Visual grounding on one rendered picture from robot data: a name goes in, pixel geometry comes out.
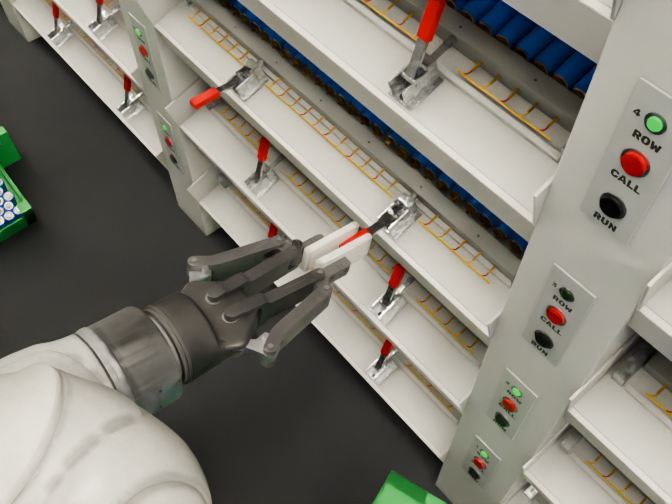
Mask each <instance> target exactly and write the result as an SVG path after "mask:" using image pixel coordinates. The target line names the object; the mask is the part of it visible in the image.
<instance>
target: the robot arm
mask: <svg viewBox="0 0 672 504"><path fill-rule="evenodd" d="M358 228H359V224H358V223H357V222H356V221H353V222H352V223H350V224H348V225H346V226H344V227H343V228H341V229H339V230H337V231H335V232H333V233H332V234H330V235H328V236H326V237H324V236H323V235H322V234H317V235H315V236H313V237H311V238H309V239H307V240H306V241H304V242H302V241H301V240H299V239H293V241H292V245H291V244H289V243H287V242H285V238H284V237H283V236H280V235H277V236H274V237H270V238H267V239H264V240H261V241H257V242H254V243H251V244H248V245H244V246H241V247H238V248H235V249H231V250H228V251H225V252H222V253H218V254H215V255H212V256H191V257H189V258H188V261H187V279H188V280H189V283H188V284H186V285H185V287H184V288H183V290H182V291H181V292H174V293H172V294H170V295H168V296H166V297H164V298H162V299H160V300H158V301H156V302H154V303H152V304H150V305H148V306H146V307H144V308H143V310H140V309H139V308H136V307H132V306H130V307H126V308H124V309H122V310H120V311H118V312H116V313H114V314H112V315H110V316H108V317H106V318H104V319H102V320H100V321H98V322H96V323H94V324H92V325H90V326H88V327H83V328H81V329H79V330H78V331H77V332H76V333H74V334H71V335H69V336H67V337H64V338H62V339H59V340H55V341H52V342H47V343H41V344H36V345H32V346H30V347H28V348H25V349H23V350H20V351H18V352H15V353H13V354H10V355H8V356H6V357H4V358H2V359H0V504H212V499H211V493H210V490H209V486H208V483H207V480H206V477H205V475H204V473H203V471H202V468H201V466H200V464H199V462H198V460H197V459H196V457H195V455H194V454H193V453H192V451H191V450H190V448H189V447H188V445H187V444H186V443H185V442H184V441H183V439H182V438H181V437H179V436H178V435H177V434H176V433H175V432H174V431H173V430H171V429H170V428H169V427H168V426H167V425H165V424H164V423H163V422H161V421H160V420H159V419H157V418H156V417H154V416H153V415H152V414H153V413H155V412H157V411H158V410H160V409H162V408H163V407H165V406H167V405H168V404H170V403H172V402H173V401H175V400H177V399H178V398H179V397H180V395H181V393H182V387H183V384H187V383H189V382H191V381H192V380H194V379H196V378H197V377H199V376H201V375H203V374H204V373H206V372H208V371H209V370H211V369H213V368H214V367H216V366H217V365H218V364H220V363H221V362H222V361H223V360H225V359H227V358H232V357H239V356H242V355H244V354H245V353H247V354H249V355H252V356H255V357H257V358H260V359H261V364H262V365H263V366H264V367H267V368H268V367H272V366H273V365H274V363H275V361H276V359H277V357H278V355H279V352H280V350H281V349H282V348H283V347H284V346H285V345H287V344H288V343H289V342H290V341H291V340H292V339H293V338H294V337H295V336H296V335H298V334H299V333H300V332H301V331H302V330H303V329H304V328H305V327H306V326H307V325H308V324H310V323H311V322H312V321H313V320H314V319H315V318H316V317H317V316H318V315H319V314H321V313H322V312H323V311H324V310H325V309H326V308H327V307H328V306H329V302H330V299H331V295H332V291H333V287H332V285H331V283H333V282H335V281H336V280H338V279H340V278H342V277H344V276H345V275H347V273H348V272H349V269H350V265H351V264H353V263H355V262H356V261H358V260H360V259H362V258H364V257H366V256H367V253H368V250H369V247H370V244H371V240H372V236H371V235H370V234H369V233H366V234H365V235H363V236H361V237H359V238H357V239H355V240H353V241H351V242H349V243H348V244H346V245H344V246H342V247H340V248H339V245H340V244H341V243H343V242H344V241H346V240H347V239H349V238H350V237H352V236H353V235H354V234H356V233H357V232H358ZM300 263H301V266H300V269H301V270H302V271H304V272H306V271H307V270H309V269H311V268H313V267H314V270H312V271H310V272H308V273H306V274H304V275H302V276H300V277H298V278H295V279H293V280H291V281H289V282H287V283H285V284H283V285H281V286H279V287H277V288H275V289H273V290H271V291H269V292H267V293H265V294H262V293H258V292H259V291H261V290H262V289H264V288H266V287H267V286H269V285H270V284H272V283H274V282H275V281H277V280H279V279H280V278H282V277H283V276H285V275H287V274H288V273H290V272H292V271H293V270H295V269H296V268H298V266H299V264H300ZM244 271H247V272H245V273H241V272H244ZM235 274H236V275H235ZM232 275H234V276H233V277H231V278H229V279H227V280H226V281H224V282H216V280H220V279H223V278H226V277H229V276H232ZM256 293H258V294H256ZM254 294H256V295H254ZM253 295H254V296H253ZM251 296H252V297H251ZM300 302H301V303H300ZM298 303H300V304H299V305H298V306H296V307H295V308H294V309H293V310H292V311H291V312H290V313H288V314H287V315H286V316H285V317H284V318H283V319H282V320H280V321H279V322H278V323H277V324H276V325H275V326H274V327H273V328H272V330H271V331H270V333H268V332H264V333H263V334H262V335H260V336H259V337H258V338H257V339H252V337H253V335H254V332H255V329H256V328H257V327H259V326H261V325H262V324H264V323H265V322H266V321H267V319H269V318H271V317H273V316H275V315H277V314H279V313H281V312H283V311H284V310H286V309H288V308H290V307H292V306H294V305H296V304H298Z"/></svg>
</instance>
